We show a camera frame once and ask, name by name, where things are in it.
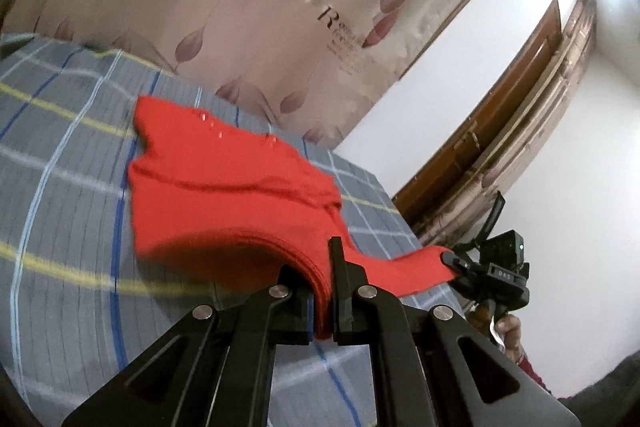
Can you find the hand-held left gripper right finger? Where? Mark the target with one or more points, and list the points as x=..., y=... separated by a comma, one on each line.
x=342, y=287

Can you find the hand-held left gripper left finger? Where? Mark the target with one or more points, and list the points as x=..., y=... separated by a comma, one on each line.
x=295, y=307

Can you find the beige leaf print curtain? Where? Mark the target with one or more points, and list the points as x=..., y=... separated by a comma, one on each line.
x=300, y=7

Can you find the red small garment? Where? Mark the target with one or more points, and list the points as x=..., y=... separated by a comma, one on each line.
x=225, y=187

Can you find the dark cloth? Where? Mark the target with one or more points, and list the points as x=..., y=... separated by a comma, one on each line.
x=600, y=392

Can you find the person's right hand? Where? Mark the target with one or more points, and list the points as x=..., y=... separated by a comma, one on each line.
x=510, y=332

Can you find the grey checked bed sheet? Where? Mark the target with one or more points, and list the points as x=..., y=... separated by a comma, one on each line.
x=65, y=187

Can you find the brown wooden door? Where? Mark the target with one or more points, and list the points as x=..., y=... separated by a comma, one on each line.
x=505, y=97

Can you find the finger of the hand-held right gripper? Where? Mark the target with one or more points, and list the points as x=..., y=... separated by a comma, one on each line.
x=457, y=263
x=492, y=217

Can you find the person's right forearm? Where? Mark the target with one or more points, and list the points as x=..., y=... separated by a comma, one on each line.
x=532, y=374

